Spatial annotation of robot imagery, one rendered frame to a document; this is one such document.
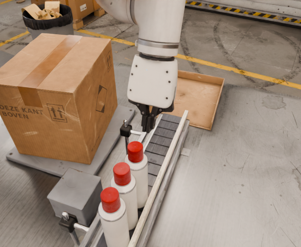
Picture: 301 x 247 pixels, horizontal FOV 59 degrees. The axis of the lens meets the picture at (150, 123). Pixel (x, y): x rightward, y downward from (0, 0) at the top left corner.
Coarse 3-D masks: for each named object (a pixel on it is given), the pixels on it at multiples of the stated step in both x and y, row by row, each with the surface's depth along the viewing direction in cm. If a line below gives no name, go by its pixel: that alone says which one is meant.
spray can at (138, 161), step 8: (128, 144) 55; (136, 144) 55; (128, 152) 54; (136, 152) 53; (128, 160) 56; (136, 160) 55; (144, 160) 57; (136, 168) 55; (144, 168) 57; (136, 176) 57; (144, 176) 58; (136, 184) 59; (144, 184) 60; (144, 192) 62; (144, 200) 65
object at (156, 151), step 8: (160, 120) 91; (168, 120) 91; (176, 120) 91; (160, 128) 88; (168, 128) 88; (176, 128) 88; (152, 136) 85; (160, 136) 85; (168, 136) 85; (152, 144) 83; (160, 144) 83; (168, 144) 83; (176, 144) 87; (144, 152) 80; (152, 152) 80; (160, 152) 80; (152, 160) 78; (160, 160) 78; (152, 168) 76; (160, 168) 76; (152, 176) 74; (152, 184) 72; (160, 184) 75; (104, 240) 60
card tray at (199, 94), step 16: (192, 80) 118; (208, 80) 116; (224, 80) 113; (176, 96) 109; (192, 96) 109; (208, 96) 109; (176, 112) 102; (192, 112) 102; (208, 112) 102; (208, 128) 95
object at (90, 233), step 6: (144, 132) 75; (144, 138) 74; (96, 216) 56; (96, 222) 55; (90, 228) 54; (96, 228) 55; (90, 234) 53; (84, 240) 52; (90, 240) 53; (84, 246) 51
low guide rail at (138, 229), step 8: (184, 112) 89; (184, 120) 86; (176, 136) 80; (168, 152) 76; (168, 160) 74; (160, 176) 69; (152, 192) 66; (152, 200) 65; (144, 208) 63; (144, 216) 61; (136, 232) 58; (136, 240) 57
